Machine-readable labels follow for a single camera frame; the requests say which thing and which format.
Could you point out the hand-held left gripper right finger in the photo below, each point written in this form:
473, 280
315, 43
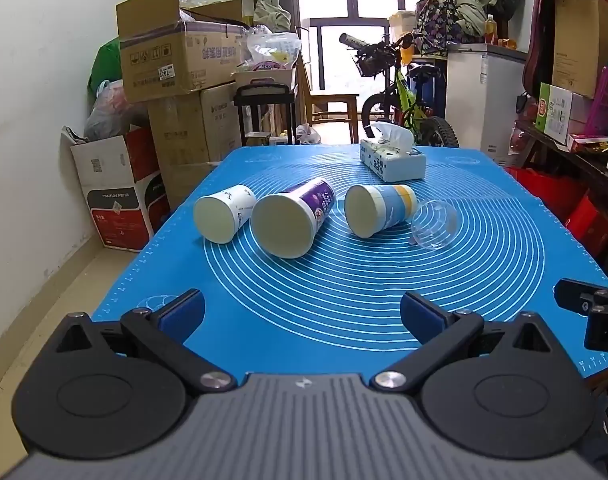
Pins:
419, 316

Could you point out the black utility cart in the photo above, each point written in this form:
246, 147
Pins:
264, 95

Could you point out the clear plastic cup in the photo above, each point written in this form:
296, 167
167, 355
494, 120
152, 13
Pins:
433, 225

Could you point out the blue and yellow paper cup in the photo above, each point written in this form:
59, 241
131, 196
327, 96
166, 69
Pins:
366, 210

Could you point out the green and white box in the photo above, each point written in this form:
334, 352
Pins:
553, 110

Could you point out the red gift bag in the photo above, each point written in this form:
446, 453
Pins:
543, 190

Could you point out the floral fabric bag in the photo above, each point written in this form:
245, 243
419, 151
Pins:
436, 27

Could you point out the dark wooden side table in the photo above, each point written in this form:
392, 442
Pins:
578, 160

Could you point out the white chest freezer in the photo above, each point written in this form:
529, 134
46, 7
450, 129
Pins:
476, 100

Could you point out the open brown cardboard box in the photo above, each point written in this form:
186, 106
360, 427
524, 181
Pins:
179, 62

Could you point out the red and white printer box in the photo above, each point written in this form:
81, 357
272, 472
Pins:
119, 195

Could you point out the green bag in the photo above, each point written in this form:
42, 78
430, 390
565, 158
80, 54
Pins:
106, 62

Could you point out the orange drink bottle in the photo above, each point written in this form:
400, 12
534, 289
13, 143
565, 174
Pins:
491, 30

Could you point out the white printed plastic bag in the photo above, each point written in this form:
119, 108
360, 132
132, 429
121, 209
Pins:
274, 50

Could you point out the upright brown cardboard box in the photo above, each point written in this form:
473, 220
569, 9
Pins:
581, 45

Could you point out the blue silicone baking mat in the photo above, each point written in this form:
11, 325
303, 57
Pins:
344, 290

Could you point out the red gift box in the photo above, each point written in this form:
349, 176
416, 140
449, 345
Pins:
591, 225

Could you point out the maroon guitar bag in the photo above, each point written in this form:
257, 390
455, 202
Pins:
536, 35

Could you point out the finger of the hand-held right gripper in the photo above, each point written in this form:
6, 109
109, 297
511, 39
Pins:
571, 296

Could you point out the wooden chair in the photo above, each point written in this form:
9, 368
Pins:
334, 97

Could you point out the small white paper cup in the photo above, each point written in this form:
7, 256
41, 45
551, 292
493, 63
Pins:
219, 220

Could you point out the tall brown cardboard box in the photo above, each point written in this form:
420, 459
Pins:
194, 135

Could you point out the grey plastic bag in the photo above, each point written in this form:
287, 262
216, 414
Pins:
111, 112

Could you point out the pink plastic rack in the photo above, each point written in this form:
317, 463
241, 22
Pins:
599, 105

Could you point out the purple paper cup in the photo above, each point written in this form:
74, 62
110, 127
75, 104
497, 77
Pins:
284, 227

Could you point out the blue patterned tissue box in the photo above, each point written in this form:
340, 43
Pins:
393, 162

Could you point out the green and black bicycle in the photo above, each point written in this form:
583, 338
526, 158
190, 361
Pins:
408, 102

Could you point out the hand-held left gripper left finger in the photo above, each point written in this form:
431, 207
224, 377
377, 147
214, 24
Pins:
183, 312

